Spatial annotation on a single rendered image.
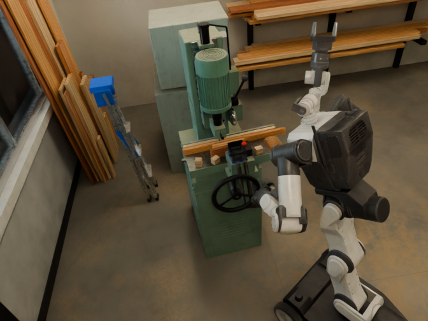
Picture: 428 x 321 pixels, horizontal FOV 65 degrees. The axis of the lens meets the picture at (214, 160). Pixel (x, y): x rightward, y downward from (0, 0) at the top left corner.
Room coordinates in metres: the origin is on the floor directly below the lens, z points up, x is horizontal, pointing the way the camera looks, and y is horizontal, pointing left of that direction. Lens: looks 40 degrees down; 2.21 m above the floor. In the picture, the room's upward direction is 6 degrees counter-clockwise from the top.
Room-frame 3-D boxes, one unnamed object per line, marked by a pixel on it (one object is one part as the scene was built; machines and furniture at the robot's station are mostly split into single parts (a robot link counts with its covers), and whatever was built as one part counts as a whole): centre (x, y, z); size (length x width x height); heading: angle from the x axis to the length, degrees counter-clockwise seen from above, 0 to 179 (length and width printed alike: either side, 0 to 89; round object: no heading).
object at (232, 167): (1.51, -0.15, 0.91); 0.15 x 0.14 x 0.09; 99
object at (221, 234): (1.80, -0.03, 0.36); 0.58 x 0.45 x 0.71; 9
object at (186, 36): (1.97, 0.00, 1.16); 0.22 x 0.22 x 0.72; 9
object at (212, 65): (1.68, -0.05, 1.35); 0.18 x 0.18 x 0.31
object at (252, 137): (1.70, -0.15, 0.92); 0.67 x 0.02 x 0.04; 99
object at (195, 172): (1.59, -0.14, 0.87); 0.61 x 0.30 x 0.06; 99
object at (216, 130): (1.70, -0.05, 1.03); 0.14 x 0.07 x 0.09; 9
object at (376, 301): (0.90, -0.72, 0.28); 0.21 x 0.20 x 0.13; 39
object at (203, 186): (1.80, -0.03, 0.76); 0.57 x 0.45 x 0.09; 9
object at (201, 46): (1.82, -0.02, 1.54); 0.08 x 0.08 x 0.17; 9
